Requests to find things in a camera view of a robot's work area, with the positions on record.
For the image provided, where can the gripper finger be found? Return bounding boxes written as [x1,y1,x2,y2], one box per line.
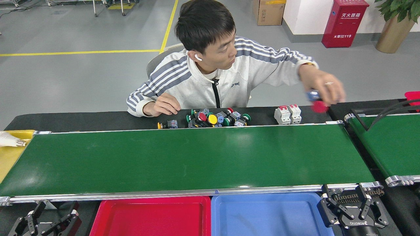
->
[7,201,46,236]
[44,202,82,236]

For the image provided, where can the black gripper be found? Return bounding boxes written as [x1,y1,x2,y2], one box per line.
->
[317,184,389,236]

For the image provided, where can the yellow plastic tray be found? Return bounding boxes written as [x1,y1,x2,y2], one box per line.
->
[0,130,35,184]

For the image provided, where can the green feeder conveyor belt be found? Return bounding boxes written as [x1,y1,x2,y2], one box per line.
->
[344,113,420,187]

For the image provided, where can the red plastic tray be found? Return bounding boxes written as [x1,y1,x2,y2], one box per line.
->
[89,196,211,236]

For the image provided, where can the blue plastic tray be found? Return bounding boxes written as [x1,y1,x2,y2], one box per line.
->
[211,192,335,236]

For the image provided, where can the green main conveyor belt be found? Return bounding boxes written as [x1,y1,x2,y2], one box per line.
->
[0,120,384,207]

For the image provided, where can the person's left hand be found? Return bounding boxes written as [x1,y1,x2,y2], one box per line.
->
[299,65,346,106]

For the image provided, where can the person's right hand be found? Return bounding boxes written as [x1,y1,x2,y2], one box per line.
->
[143,93,181,117]

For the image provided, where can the white light bulb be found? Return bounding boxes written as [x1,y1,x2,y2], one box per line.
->
[0,131,27,147]

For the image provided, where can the red plastic object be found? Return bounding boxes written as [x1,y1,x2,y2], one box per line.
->
[404,91,420,106]

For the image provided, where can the brown plant pot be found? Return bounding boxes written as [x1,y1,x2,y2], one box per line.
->
[376,14,416,54]

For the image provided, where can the red fire extinguisher cabinet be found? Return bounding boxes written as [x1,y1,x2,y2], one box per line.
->
[322,0,369,48]

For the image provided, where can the grey office chair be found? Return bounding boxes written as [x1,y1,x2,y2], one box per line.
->
[146,43,185,77]

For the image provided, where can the person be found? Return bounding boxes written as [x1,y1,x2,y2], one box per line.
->
[126,0,346,117]

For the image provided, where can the green leafy plant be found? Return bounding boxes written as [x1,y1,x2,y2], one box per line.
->
[375,0,420,24]

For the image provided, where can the white wheeled stand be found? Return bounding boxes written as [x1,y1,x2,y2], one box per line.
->
[46,0,140,17]

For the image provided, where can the brown cardboard box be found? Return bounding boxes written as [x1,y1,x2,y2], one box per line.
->
[253,0,286,26]

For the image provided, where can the metal drive chain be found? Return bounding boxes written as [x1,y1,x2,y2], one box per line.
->
[333,188,385,204]

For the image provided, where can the black cable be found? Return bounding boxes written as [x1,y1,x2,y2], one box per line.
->
[367,98,420,131]
[377,103,420,118]

